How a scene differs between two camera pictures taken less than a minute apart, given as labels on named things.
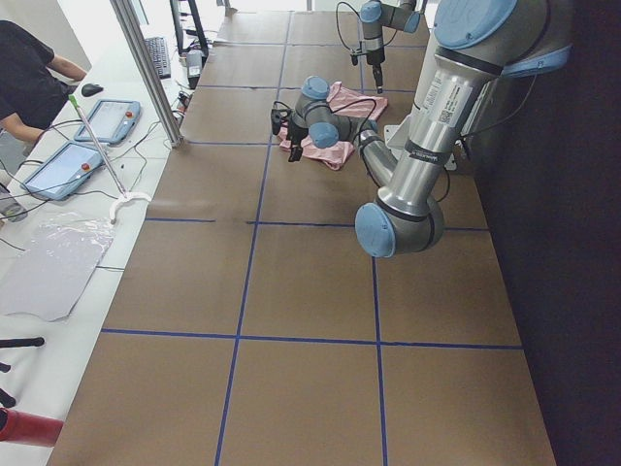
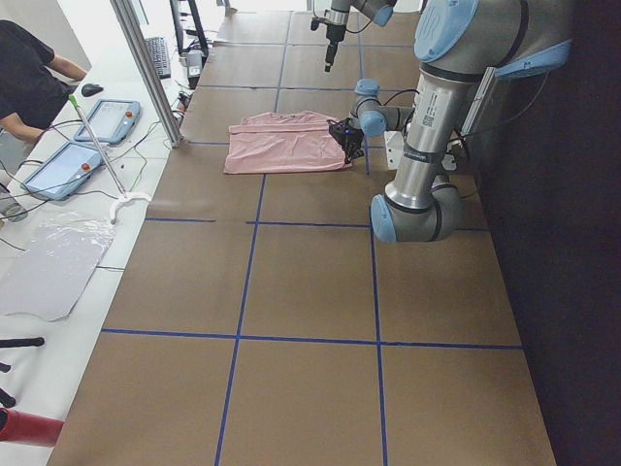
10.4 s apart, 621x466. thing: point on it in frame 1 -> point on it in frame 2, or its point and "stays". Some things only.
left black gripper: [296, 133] -> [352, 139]
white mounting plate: [396, 136] stays
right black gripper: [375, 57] -> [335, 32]
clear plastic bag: [48, 276] stays
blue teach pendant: [113, 121] stays
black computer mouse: [89, 89] stays
